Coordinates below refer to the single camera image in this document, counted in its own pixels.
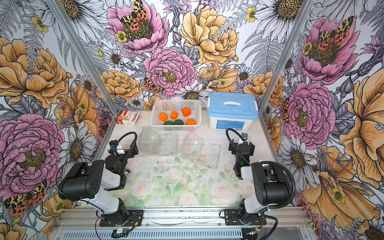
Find clear clamshell with green fruit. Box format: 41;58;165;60
138;127;179;156

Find orange toy fruit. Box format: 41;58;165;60
182;108;192;117
159;113;169;122
170;111;179;120
186;119;197;125

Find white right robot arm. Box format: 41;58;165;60
224;140;296;226

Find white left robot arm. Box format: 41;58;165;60
59;144;143;228

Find blue lidded storage box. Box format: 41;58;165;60
207;92;259;131

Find red and white carton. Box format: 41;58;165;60
116;111;140;126

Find white perforated plastic basket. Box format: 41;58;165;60
150;100;202;131

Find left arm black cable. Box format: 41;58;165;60
55;131;139;193

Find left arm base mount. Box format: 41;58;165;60
99;210;144;227

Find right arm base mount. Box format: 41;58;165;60
219;208;267;226

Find aluminium front rail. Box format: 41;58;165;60
51;206;316;240

